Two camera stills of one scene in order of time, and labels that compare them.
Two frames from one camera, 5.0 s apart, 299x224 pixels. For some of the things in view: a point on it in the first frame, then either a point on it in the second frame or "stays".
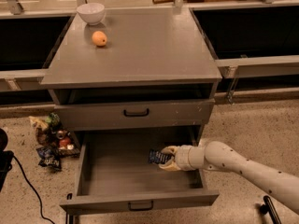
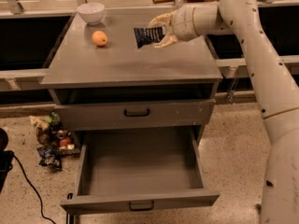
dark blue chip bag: (49, 158) stays
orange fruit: (99, 38) stays
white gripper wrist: (183, 158) to (182, 24)
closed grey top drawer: (135, 115) stays
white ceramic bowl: (92, 13) stays
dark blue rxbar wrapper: (158, 158) to (149, 35)
